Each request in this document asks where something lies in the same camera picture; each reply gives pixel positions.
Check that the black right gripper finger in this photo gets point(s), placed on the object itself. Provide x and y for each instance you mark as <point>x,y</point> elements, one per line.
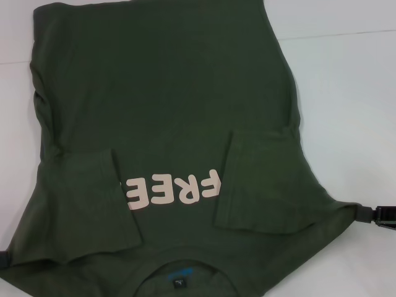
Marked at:
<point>388,224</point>
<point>366,214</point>

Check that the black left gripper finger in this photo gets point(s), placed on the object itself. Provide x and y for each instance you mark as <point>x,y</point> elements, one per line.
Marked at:
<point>3,258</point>

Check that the dark green FREE! T-shirt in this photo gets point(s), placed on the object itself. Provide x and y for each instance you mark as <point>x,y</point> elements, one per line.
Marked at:
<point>170,92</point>

